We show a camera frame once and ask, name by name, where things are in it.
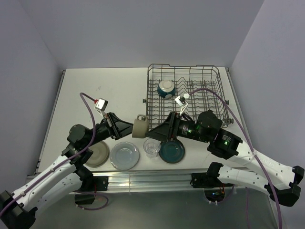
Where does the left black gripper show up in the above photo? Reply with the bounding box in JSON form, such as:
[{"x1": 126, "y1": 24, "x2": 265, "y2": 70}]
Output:
[{"x1": 84, "y1": 112, "x2": 140, "y2": 147}]

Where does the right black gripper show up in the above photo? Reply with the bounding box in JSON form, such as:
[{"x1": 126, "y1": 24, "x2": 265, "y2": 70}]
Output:
[{"x1": 145, "y1": 111, "x2": 210, "y2": 142}]

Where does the olive ceramic mug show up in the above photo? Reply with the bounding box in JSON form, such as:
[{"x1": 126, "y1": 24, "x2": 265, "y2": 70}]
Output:
[{"x1": 132, "y1": 114, "x2": 149, "y2": 139}]

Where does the clear glass tumbler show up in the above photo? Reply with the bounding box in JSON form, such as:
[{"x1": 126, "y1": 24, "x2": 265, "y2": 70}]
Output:
[{"x1": 143, "y1": 138, "x2": 161, "y2": 158}]

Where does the teal white ceramic bowl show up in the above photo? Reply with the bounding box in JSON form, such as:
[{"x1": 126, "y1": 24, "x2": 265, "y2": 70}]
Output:
[{"x1": 157, "y1": 80, "x2": 175, "y2": 98}]

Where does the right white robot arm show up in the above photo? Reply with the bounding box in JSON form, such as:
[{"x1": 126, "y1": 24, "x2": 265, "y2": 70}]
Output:
[{"x1": 146, "y1": 110, "x2": 305, "y2": 207}]

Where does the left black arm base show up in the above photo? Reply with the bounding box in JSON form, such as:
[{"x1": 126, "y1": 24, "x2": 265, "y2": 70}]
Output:
[{"x1": 72, "y1": 176, "x2": 109, "y2": 211}]

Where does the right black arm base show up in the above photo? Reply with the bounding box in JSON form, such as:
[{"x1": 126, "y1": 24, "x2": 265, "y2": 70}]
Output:
[{"x1": 190, "y1": 172, "x2": 235, "y2": 206}]

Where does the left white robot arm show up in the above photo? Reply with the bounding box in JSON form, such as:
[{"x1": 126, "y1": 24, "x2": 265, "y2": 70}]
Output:
[{"x1": 0, "y1": 113, "x2": 133, "y2": 229}]

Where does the teal ceramic plate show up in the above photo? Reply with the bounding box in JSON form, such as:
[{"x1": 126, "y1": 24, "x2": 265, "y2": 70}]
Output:
[{"x1": 159, "y1": 139, "x2": 185, "y2": 164}]

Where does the beige ceramic plate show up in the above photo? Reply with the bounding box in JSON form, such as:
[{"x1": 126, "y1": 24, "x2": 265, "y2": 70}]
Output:
[{"x1": 85, "y1": 141, "x2": 110, "y2": 167}]

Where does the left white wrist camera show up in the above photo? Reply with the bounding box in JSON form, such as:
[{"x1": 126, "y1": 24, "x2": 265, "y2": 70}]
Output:
[{"x1": 94, "y1": 98, "x2": 108, "y2": 113}]

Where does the grey wire dish rack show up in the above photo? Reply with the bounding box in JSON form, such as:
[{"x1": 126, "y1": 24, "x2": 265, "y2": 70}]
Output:
[{"x1": 144, "y1": 63, "x2": 234, "y2": 129}]

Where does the aluminium mounting rail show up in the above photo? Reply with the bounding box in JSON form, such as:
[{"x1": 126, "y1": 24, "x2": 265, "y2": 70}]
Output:
[{"x1": 26, "y1": 168, "x2": 275, "y2": 195}]

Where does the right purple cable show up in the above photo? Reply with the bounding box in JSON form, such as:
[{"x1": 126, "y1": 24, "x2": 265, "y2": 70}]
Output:
[{"x1": 188, "y1": 88, "x2": 284, "y2": 229}]

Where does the purple cable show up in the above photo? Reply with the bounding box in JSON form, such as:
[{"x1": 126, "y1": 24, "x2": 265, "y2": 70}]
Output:
[
  {"x1": 188, "y1": 88, "x2": 284, "y2": 229},
  {"x1": 0, "y1": 92, "x2": 98, "y2": 215}
]

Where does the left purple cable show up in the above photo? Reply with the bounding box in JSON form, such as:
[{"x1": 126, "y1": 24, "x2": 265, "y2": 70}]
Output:
[{"x1": 0, "y1": 92, "x2": 98, "y2": 215}]

